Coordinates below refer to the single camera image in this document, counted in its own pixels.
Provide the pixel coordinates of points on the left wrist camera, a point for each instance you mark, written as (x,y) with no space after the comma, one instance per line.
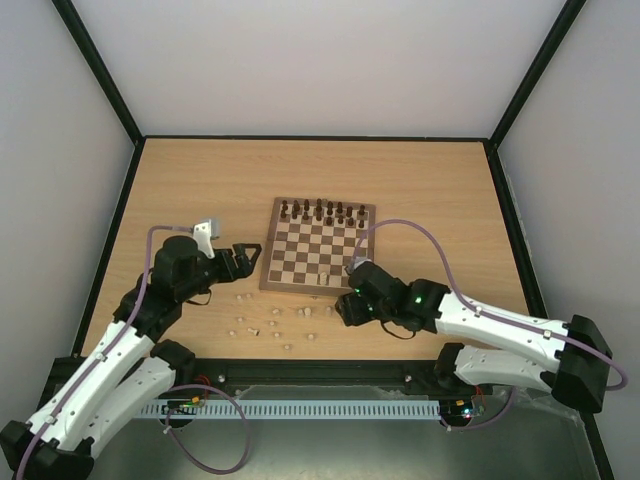
(204,233)

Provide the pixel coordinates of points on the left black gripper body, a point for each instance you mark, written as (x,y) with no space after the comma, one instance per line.
(226,274)

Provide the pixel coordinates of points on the white slotted cable duct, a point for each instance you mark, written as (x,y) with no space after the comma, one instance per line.
(426,410)

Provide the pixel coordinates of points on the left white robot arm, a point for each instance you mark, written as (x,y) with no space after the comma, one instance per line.
(132,364)

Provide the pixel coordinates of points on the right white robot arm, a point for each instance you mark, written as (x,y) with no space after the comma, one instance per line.
(568,360)

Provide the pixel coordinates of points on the wooden chess board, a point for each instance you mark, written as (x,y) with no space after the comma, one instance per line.
(297,251)

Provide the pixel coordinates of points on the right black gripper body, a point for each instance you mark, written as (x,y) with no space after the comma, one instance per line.
(351,308)

